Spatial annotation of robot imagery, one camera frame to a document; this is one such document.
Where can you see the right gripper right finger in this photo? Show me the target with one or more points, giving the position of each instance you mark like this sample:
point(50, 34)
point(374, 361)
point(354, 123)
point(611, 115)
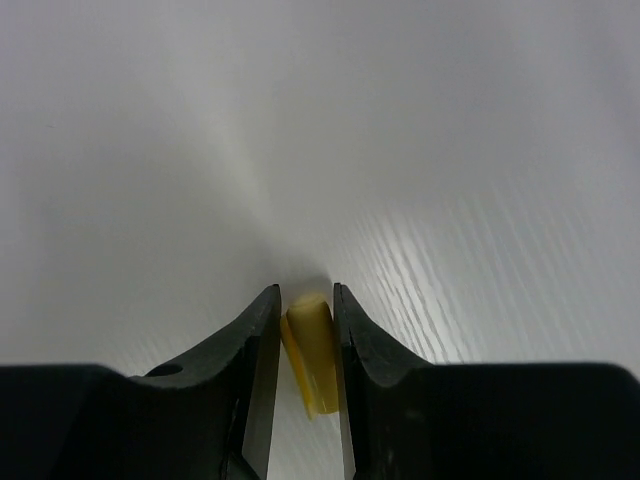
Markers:
point(383, 425)

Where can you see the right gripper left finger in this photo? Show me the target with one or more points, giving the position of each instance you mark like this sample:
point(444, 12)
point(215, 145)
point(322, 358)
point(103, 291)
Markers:
point(208, 412)

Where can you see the yellow highlighter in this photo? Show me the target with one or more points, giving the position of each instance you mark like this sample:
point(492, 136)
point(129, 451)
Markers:
point(306, 332)

